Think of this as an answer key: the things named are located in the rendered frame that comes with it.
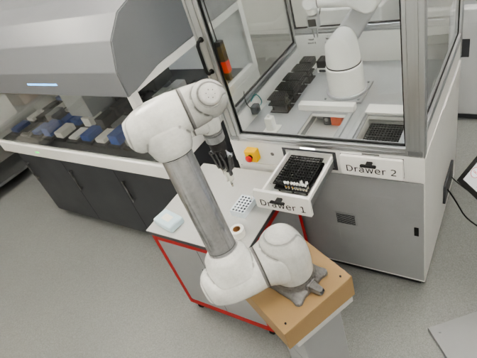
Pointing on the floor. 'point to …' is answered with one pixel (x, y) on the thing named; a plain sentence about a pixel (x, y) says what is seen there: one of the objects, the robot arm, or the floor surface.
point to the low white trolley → (253, 224)
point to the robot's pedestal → (324, 339)
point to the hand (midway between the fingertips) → (228, 174)
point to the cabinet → (382, 214)
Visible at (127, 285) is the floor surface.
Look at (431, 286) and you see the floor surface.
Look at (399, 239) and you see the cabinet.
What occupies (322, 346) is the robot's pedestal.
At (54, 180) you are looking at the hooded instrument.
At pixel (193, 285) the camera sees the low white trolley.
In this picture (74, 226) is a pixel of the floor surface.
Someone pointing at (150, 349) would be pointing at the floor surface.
